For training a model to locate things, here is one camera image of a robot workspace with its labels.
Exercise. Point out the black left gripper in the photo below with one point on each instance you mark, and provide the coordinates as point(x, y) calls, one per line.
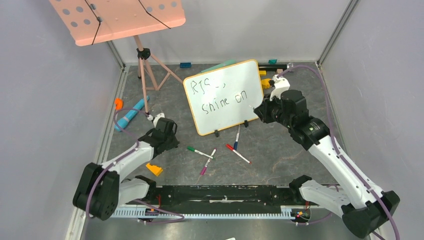
point(173, 144)

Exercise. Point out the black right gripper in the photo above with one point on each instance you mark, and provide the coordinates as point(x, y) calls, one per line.
point(265, 111)

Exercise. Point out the yellow-framed whiteboard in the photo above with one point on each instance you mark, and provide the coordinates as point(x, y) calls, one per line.
point(220, 98)

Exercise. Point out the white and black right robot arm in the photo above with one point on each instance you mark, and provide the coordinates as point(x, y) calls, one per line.
point(363, 206)

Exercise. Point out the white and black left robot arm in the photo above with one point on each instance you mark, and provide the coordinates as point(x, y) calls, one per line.
point(102, 187)

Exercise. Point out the yellow round block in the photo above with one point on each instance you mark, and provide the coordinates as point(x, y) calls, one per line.
point(265, 83)

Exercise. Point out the green-capped marker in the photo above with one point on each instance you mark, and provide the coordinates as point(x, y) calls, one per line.
point(192, 149)

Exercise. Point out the orange wedge block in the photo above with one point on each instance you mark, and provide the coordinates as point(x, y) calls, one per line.
point(154, 169)

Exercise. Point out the black handheld microphone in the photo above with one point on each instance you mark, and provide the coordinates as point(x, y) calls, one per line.
point(274, 67)

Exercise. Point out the blue toy microphone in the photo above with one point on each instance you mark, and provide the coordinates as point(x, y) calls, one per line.
point(123, 122)

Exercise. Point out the teal triangle block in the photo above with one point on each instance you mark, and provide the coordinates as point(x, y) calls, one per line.
point(272, 61)

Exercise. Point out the blue-capped marker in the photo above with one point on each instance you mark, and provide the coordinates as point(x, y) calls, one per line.
point(235, 145)

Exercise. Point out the magenta-capped marker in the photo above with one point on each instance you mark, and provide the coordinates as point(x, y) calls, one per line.
point(208, 162)

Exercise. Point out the red-capped marker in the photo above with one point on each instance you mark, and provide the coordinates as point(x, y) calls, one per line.
point(237, 153)

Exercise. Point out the small orange clip toy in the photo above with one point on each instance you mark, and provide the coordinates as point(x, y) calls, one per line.
point(119, 103)

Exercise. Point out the mint green toy microphone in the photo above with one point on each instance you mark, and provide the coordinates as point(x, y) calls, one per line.
point(220, 65)

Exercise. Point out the dark blue brick block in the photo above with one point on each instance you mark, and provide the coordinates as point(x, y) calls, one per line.
point(185, 65)

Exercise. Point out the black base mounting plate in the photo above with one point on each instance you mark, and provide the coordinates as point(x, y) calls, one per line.
point(222, 199)

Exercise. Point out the pink music stand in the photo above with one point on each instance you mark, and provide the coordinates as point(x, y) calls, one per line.
point(96, 21)

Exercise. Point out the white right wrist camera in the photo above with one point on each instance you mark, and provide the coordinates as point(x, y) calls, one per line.
point(279, 84)

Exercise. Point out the grey toothed cable rail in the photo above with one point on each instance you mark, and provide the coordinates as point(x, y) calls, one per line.
point(141, 212)

